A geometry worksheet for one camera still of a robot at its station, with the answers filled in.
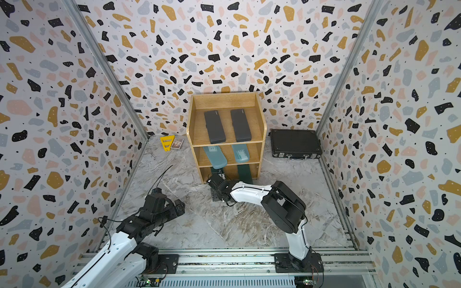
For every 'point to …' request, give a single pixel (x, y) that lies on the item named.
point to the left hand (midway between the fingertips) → (179, 207)
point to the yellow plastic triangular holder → (167, 142)
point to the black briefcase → (295, 144)
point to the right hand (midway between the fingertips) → (218, 191)
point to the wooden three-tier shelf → (227, 134)
